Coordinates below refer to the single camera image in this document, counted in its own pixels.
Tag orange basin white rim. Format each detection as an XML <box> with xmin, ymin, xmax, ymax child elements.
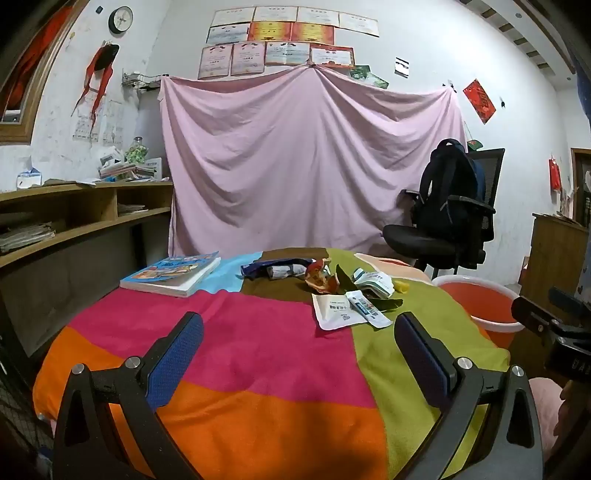
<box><xmin>431</xmin><ymin>275</ymin><xmax>525</xmax><ymax>349</ymax></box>

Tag pink fuzzy garment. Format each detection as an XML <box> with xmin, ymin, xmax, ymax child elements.
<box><xmin>527</xmin><ymin>376</ymin><xmax>561</xmax><ymax>460</ymax></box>

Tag glass candy jar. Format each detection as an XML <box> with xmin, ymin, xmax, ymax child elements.
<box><xmin>124</xmin><ymin>136</ymin><xmax>149</xmax><ymax>163</ymax></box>

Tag wooden cabinet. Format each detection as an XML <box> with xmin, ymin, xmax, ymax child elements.
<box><xmin>517</xmin><ymin>212</ymin><xmax>591</xmax><ymax>296</ymax></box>

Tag stack of books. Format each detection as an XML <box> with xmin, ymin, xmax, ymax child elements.
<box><xmin>98</xmin><ymin>154</ymin><xmax>163</xmax><ymax>182</ymax></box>

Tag brown wooden door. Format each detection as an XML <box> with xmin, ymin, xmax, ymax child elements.
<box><xmin>570</xmin><ymin>148</ymin><xmax>591</xmax><ymax>222</ymax></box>

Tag white wall charts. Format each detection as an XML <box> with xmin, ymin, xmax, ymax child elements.
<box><xmin>73</xmin><ymin>99</ymin><xmax>122</xmax><ymax>145</ymax></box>

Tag blue white bag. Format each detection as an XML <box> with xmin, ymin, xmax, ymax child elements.
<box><xmin>238</xmin><ymin>257</ymin><xmax>319</xmax><ymax>281</ymax></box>

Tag wooden shelf desk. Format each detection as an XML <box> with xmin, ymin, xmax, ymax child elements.
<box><xmin>0</xmin><ymin>179</ymin><xmax>175</xmax><ymax>356</ymax></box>

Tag group of wall certificates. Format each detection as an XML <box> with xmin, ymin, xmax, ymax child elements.
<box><xmin>198</xmin><ymin>6</ymin><xmax>380</xmax><ymax>80</ymax></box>

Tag blue cover picture book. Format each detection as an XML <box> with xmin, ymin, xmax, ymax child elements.
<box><xmin>119</xmin><ymin>251</ymin><xmax>221</xmax><ymax>298</ymax></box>

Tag pink hanging sheet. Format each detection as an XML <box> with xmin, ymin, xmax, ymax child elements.
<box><xmin>158</xmin><ymin>65</ymin><xmax>468</xmax><ymax>259</ymax></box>

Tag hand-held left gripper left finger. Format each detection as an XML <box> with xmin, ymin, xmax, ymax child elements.
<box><xmin>52</xmin><ymin>311</ymin><xmax>205</xmax><ymax>480</ymax></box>

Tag large pile of papers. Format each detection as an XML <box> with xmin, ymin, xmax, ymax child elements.
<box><xmin>0</xmin><ymin>222</ymin><xmax>56</xmax><ymax>254</ymax></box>

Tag blue white tissue box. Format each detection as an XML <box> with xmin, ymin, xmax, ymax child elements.
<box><xmin>16</xmin><ymin>168</ymin><xmax>44</xmax><ymax>190</ymax></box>

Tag black office chair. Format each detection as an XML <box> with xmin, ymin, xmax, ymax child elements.
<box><xmin>382</xmin><ymin>148</ymin><xmax>506</xmax><ymax>273</ymax></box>

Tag round wall clock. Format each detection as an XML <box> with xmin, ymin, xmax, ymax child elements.
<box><xmin>108</xmin><ymin>6</ymin><xmax>134</xmax><ymax>34</ymax></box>

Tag white packet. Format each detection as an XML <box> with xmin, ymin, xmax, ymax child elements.
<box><xmin>352</xmin><ymin>269</ymin><xmax>395</xmax><ymax>297</ymax></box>

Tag multicoloured patchwork blanket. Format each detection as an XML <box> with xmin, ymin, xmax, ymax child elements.
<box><xmin>32</xmin><ymin>247</ymin><xmax>511</xmax><ymax>480</ymax></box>

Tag blue white medicine sachet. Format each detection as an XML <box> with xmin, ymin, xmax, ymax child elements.
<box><xmin>346</xmin><ymin>290</ymin><xmax>393</xmax><ymax>329</ymax></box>

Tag red scarf with hat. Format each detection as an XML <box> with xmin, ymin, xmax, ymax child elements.
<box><xmin>71</xmin><ymin>41</ymin><xmax>121</xmax><ymax>132</ymax></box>

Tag red fruit peel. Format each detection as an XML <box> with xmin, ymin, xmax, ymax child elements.
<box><xmin>305</xmin><ymin>259</ymin><xmax>343</xmax><ymax>295</ymax></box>

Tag red paper wall decoration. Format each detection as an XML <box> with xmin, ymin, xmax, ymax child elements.
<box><xmin>462</xmin><ymin>79</ymin><xmax>497</xmax><ymax>125</ymax></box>

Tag metal wire wall rack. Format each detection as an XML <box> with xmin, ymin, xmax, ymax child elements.
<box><xmin>121</xmin><ymin>69</ymin><xmax>162</xmax><ymax>92</ymax></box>

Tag green wall photos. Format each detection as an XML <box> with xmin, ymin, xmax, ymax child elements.
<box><xmin>349</xmin><ymin>65</ymin><xmax>389</xmax><ymax>89</ymax></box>

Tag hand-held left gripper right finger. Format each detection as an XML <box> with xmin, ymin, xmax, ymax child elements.
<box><xmin>393</xmin><ymin>311</ymin><xmax>544</xmax><ymax>480</ymax></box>

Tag blue heart print garment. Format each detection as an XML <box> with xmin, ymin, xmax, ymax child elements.
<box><xmin>571</xmin><ymin>46</ymin><xmax>591</xmax><ymax>139</ymax></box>

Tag black blue backpack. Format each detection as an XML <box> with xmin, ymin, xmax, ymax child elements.
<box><xmin>411</xmin><ymin>138</ymin><xmax>485</xmax><ymax>243</ymax></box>

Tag person's right hand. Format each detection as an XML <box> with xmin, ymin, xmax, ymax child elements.
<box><xmin>556</xmin><ymin>382</ymin><xmax>579</xmax><ymax>435</ymax></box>

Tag plain white sachet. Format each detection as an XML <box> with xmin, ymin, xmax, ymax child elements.
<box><xmin>311</xmin><ymin>293</ymin><xmax>355</xmax><ymax>330</ymax></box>

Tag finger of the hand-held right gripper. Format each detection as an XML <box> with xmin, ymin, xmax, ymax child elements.
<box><xmin>549</xmin><ymin>287</ymin><xmax>591</xmax><ymax>317</ymax></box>
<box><xmin>512</xmin><ymin>295</ymin><xmax>561</xmax><ymax>340</ymax></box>

